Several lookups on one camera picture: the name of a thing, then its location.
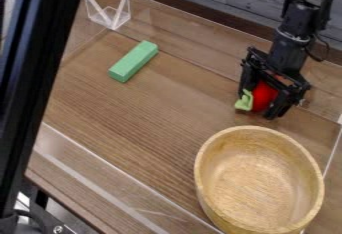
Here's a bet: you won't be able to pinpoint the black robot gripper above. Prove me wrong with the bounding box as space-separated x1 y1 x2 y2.
237 47 311 120

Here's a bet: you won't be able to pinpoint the red plush strawberry toy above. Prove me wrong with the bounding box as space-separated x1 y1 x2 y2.
233 81 278 112

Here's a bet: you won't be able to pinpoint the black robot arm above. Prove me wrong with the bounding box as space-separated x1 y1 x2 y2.
237 0 334 120

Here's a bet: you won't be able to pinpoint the clear acrylic tray walls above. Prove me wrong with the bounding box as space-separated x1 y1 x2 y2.
25 0 342 234

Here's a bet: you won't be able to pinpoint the green rectangular block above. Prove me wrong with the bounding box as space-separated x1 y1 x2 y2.
108 40 159 83

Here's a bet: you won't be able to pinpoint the light wooden bowl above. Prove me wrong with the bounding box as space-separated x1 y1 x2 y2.
193 125 324 234

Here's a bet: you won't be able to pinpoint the black metal equipment base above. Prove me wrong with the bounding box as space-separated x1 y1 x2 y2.
8 187 78 234

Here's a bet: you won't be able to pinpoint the black foreground frame post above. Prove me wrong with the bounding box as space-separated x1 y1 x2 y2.
0 0 80 218

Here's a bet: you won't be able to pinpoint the black cable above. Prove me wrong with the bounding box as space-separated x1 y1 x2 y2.
12 209 52 234

